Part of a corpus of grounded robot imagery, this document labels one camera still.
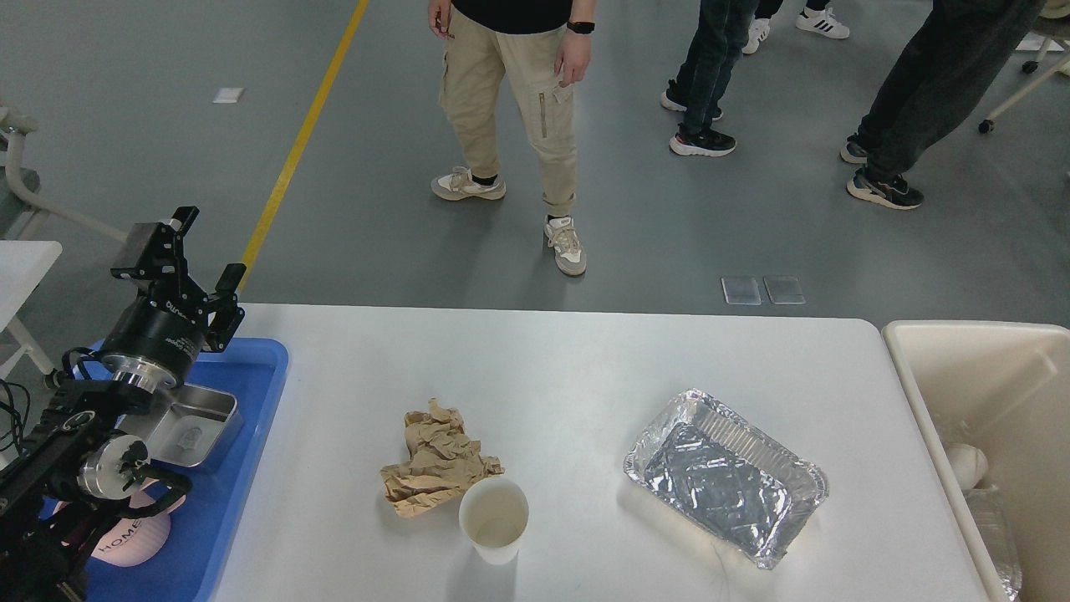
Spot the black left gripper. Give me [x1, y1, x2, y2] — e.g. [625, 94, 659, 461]
[100, 207, 246, 392]

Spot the square steel tray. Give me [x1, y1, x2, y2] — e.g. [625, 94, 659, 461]
[138, 384, 244, 473]

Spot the pink ribbed mug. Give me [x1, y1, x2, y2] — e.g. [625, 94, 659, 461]
[91, 477, 186, 567]

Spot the brown paper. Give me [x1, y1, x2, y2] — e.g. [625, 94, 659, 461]
[380, 399, 505, 518]

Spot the white paper cup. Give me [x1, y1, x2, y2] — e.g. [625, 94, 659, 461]
[458, 475, 530, 565]

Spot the aluminium foil tray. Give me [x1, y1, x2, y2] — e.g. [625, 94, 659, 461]
[623, 388, 829, 570]

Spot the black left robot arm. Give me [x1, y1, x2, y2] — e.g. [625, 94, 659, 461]
[1, 206, 246, 601]

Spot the white side table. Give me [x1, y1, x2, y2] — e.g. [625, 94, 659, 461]
[1, 240, 62, 380]

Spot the grey chair base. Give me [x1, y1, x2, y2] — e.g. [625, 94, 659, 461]
[1, 101, 126, 242]

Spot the blue plastic tray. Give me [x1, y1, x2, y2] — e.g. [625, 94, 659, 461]
[85, 338, 289, 601]

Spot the person in beige trousers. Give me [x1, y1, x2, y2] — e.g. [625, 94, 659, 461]
[426, 0, 597, 278]

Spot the bystander in white sneakers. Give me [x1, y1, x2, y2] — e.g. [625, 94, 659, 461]
[742, 1, 851, 56]

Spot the bystander in dark trousers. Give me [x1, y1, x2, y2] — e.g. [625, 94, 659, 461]
[840, 1, 1046, 210]

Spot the beige plastic bin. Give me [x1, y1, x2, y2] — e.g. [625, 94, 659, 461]
[882, 320, 1069, 601]

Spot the clear plastic bottle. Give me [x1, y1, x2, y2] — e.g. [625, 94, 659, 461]
[963, 488, 1023, 601]

